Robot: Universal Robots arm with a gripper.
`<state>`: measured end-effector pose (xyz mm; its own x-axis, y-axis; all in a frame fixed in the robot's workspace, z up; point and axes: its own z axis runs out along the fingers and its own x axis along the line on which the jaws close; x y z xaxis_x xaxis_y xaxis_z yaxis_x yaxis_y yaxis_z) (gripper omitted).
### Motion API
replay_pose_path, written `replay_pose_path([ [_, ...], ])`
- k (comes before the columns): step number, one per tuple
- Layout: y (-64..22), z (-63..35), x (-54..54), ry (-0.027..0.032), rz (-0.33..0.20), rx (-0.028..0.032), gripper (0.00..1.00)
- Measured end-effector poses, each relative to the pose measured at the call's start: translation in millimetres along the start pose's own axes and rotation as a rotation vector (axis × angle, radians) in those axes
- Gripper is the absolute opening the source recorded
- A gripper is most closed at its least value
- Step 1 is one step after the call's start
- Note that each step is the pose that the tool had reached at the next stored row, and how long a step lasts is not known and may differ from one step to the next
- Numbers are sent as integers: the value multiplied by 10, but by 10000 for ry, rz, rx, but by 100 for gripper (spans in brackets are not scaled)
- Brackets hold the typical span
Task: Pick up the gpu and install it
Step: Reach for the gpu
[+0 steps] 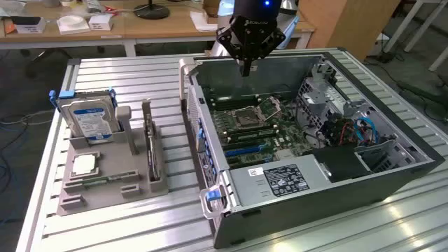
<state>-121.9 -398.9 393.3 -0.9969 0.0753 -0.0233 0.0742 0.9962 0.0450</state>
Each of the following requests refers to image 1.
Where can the black open PC case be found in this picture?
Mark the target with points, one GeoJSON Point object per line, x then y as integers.
{"type": "Point", "coordinates": [315, 210]}

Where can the stack of white papers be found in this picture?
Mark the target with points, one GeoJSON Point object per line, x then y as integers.
{"type": "Point", "coordinates": [203, 23]}

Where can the silver CPU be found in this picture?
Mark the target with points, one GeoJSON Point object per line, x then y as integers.
{"type": "Point", "coordinates": [85, 165]}

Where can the grey power supply unit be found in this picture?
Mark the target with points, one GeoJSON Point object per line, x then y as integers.
{"type": "Point", "coordinates": [244, 189]}

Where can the wooden desk white frame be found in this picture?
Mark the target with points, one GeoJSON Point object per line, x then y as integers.
{"type": "Point", "coordinates": [51, 36]}

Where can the black and white box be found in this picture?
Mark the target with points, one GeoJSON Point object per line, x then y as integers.
{"type": "Point", "coordinates": [29, 27]}

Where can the blue expansion slot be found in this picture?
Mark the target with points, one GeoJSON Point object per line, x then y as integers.
{"type": "Point", "coordinates": [244, 151]}

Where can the silver metal drive cage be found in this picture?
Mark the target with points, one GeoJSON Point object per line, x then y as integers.
{"type": "Point", "coordinates": [315, 99]}

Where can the metal socket cover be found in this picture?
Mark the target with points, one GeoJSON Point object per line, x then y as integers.
{"type": "Point", "coordinates": [271, 98]}

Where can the white table frame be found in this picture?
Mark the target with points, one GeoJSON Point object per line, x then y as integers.
{"type": "Point", "coordinates": [420, 25]}

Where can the silver chipset heatsink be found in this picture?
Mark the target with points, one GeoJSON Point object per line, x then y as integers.
{"type": "Point", "coordinates": [287, 155]}

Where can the open cardboard box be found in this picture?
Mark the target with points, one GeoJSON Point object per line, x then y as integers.
{"type": "Point", "coordinates": [209, 8]}

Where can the black floor stand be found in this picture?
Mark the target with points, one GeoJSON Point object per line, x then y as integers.
{"type": "Point", "coordinates": [427, 92]}

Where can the CPU socket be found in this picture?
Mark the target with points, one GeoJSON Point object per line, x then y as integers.
{"type": "Point", "coordinates": [247, 118]}

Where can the small white labelled box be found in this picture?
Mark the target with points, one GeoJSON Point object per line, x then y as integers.
{"type": "Point", "coordinates": [99, 23]}

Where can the hard disk with blue caddy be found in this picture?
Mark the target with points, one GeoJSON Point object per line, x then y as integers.
{"type": "Point", "coordinates": [89, 118]}

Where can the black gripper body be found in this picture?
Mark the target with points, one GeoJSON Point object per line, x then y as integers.
{"type": "Point", "coordinates": [253, 31]}

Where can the office chair base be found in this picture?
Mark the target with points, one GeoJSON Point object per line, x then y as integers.
{"type": "Point", "coordinates": [41, 56]}

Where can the blue case latch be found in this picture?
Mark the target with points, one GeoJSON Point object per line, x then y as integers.
{"type": "Point", "coordinates": [211, 196]}

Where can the white box with round recess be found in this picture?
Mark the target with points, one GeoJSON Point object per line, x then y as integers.
{"type": "Point", "coordinates": [71, 27]}

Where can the wooden cabinet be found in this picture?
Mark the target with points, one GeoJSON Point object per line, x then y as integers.
{"type": "Point", "coordinates": [349, 26]}

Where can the black round lamp base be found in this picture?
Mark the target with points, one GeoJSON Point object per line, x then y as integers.
{"type": "Point", "coordinates": [152, 13]}

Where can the graphics card with metal bracket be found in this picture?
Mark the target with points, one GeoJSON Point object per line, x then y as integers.
{"type": "Point", "coordinates": [152, 157]}

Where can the small orange box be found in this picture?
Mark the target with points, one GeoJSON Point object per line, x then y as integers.
{"type": "Point", "coordinates": [9, 29]}

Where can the black RAM stick with label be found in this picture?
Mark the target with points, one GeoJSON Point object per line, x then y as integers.
{"type": "Point", "coordinates": [252, 134]}

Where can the grey parts rack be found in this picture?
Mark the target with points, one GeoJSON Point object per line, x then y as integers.
{"type": "Point", "coordinates": [112, 189]}

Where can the green motherboard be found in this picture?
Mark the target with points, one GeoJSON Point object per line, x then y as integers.
{"type": "Point", "coordinates": [291, 136]}

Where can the green RAM stick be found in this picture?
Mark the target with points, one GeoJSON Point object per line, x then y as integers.
{"type": "Point", "coordinates": [101, 179]}

